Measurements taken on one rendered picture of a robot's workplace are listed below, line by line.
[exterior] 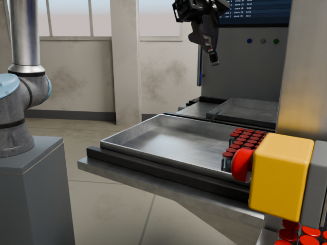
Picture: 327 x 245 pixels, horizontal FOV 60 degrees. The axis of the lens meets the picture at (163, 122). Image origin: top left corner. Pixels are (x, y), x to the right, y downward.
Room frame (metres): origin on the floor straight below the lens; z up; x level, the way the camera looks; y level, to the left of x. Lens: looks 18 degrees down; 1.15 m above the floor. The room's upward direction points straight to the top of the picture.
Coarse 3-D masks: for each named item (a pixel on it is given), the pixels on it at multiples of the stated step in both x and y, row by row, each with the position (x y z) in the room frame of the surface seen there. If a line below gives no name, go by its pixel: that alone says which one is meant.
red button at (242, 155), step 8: (240, 152) 0.31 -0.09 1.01; (248, 152) 0.31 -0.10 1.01; (232, 160) 0.31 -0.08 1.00; (240, 160) 0.30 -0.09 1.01; (248, 160) 0.30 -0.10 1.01; (232, 168) 0.30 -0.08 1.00; (240, 168) 0.30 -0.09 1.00; (248, 168) 0.30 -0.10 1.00; (240, 176) 0.30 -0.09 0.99; (248, 176) 0.30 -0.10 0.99
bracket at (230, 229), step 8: (192, 208) 0.52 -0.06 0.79; (200, 216) 0.51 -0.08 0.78; (208, 216) 0.50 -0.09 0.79; (216, 216) 0.49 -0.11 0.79; (208, 224) 0.50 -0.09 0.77; (216, 224) 0.49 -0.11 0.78; (224, 224) 0.48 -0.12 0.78; (232, 224) 0.47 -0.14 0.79; (240, 224) 0.46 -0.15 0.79; (224, 232) 0.48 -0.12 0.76; (232, 232) 0.47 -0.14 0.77; (240, 232) 0.46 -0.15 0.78; (248, 232) 0.45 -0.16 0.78; (256, 232) 0.45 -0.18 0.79; (232, 240) 0.47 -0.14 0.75; (240, 240) 0.46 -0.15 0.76; (248, 240) 0.45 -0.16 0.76; (256, 240) 0.45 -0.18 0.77
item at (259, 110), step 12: (216, 108) 0.89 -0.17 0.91; (228, 108) 1.00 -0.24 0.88; (240, 108) 1.00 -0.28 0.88; (252, 108) 1.00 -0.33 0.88; (264, 108) 0.99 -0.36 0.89; (276, 108) 0.97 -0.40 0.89; (228, 120) 0.79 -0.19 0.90; (240, 120) 0.78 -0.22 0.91; (252, 120) 0.76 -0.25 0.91; (264, 120) 0.86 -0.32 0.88
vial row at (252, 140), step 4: (256, 132) 0.62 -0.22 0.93; (260, 132) 0.62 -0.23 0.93; (256, 136) 0.59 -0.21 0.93; (260, 136) 0.59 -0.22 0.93; (248, 140) 0.57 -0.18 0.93; (252, 140) 0.57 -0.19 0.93; (256, 140) 0.57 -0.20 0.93; (244, 144) 0.54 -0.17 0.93; (248, 144) 0.54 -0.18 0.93; (252, 144) 0.54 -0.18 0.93; (256, 144) 0.57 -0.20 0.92; (244, 148) 0.52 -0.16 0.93; (248, 148) 0.52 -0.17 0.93; (252, 148) 0.53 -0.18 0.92
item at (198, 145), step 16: (128, 128) 0.68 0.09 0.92; (144, 128) 0.74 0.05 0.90; (160, 128) 0.78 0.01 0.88; (176, 128) 0.78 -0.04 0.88; (192, 128) 0.76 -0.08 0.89; (208, 128) 0.73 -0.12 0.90; (224, 128) 0.71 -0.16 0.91; (112, 144) 0.58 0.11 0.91; (128, 144) 0.66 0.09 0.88; (144, 144) 0.66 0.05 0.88; (160, 144) 0.66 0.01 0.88; (176, 144) 0.66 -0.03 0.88; (192, 144) 0.66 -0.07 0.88; (208, 144) 0.66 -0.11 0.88; (224, 144) 0.66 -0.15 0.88; (160, 160) 0.51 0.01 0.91; (176, 160) 0.49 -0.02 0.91; (192, 160) 0.56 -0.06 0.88; (208, 160) 0.56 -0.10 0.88; (208, 176) 0.46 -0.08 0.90; (224, 176) 0.45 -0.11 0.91
